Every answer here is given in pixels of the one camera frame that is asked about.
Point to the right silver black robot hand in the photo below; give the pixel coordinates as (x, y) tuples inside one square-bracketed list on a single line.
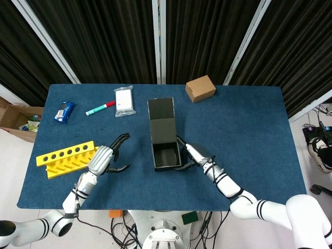
[(198, 154)]

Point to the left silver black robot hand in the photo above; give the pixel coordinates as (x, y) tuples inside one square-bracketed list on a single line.
[(101, 158)]

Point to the black paper box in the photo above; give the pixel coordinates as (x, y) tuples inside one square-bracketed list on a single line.
[(163, 127)]

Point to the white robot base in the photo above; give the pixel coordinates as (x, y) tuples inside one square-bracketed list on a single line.
[(163, 233)]

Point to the brown cardboard box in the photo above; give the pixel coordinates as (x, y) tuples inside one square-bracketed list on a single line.
[(201, 89)]

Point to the cardboard carton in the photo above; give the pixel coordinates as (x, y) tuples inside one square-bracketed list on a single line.
[(13, 116)]

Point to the yellow test tube rack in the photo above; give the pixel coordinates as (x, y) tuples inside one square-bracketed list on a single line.
[(64, 155)]

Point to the green red marker pen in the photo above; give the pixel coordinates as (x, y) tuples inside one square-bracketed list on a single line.
[(99, 108)]

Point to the blue table mat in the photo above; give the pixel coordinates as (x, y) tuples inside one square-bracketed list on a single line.
[(246, 129)]

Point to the orange block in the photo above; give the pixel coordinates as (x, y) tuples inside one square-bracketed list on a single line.
[(116, 214)]

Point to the blue cookie packet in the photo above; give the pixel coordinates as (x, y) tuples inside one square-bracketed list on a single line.
[(64, 112)]

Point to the white plastic packet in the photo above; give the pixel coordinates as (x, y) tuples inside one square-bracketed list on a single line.
[(124, 102)]

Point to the dark green block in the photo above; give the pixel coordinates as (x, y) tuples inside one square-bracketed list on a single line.
[(190, 218)]

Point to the black pleated curtain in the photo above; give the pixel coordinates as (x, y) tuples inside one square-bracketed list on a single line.
[(103, 39), (202, 39), (298, 52), (26, 52)]

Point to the black caster foot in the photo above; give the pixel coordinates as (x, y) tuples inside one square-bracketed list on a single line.
[(317, 189)]

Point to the black white sneaker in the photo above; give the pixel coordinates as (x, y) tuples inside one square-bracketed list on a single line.
[(324, 155)]

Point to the white aluminium frame post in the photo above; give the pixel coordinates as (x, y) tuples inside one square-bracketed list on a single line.
[(44, 39), (10, 94), (311, 106), (158, 39), (247, 39)]

